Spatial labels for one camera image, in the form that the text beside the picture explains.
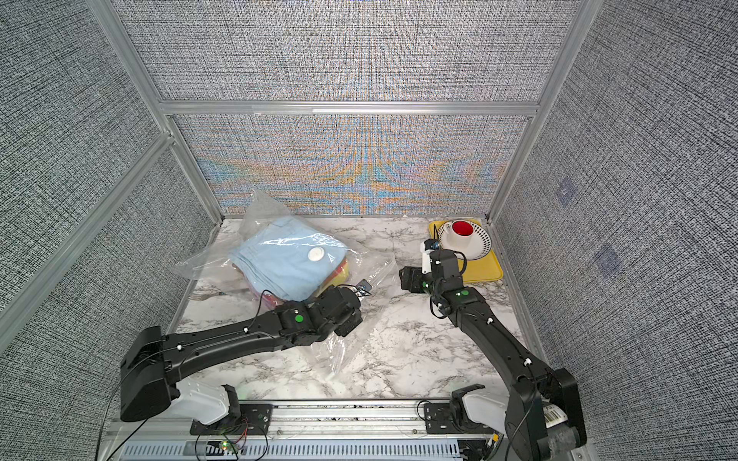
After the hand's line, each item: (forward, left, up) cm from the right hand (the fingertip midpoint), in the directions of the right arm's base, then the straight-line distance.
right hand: (412, 264), depth 83 cm
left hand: (-11, +17, -1) cm, 20 cm away
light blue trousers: (+5, +38, -3) cm, 39 cm away
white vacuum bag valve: (+6, +29, -3) cm, 30 cm away
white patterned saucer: (+20, -30, -17) cm, 39 cm away
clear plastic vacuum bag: (+1, +65, -18) cm, 67 cm away
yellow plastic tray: (+10, -30, -18) cm, 37 cm away
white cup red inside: (+20, -21, -10) cm, 30 cm away
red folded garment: (-9, +41, -5) cm, 42 cm away
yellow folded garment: (+3, +22, -13) cm, 26 cm away
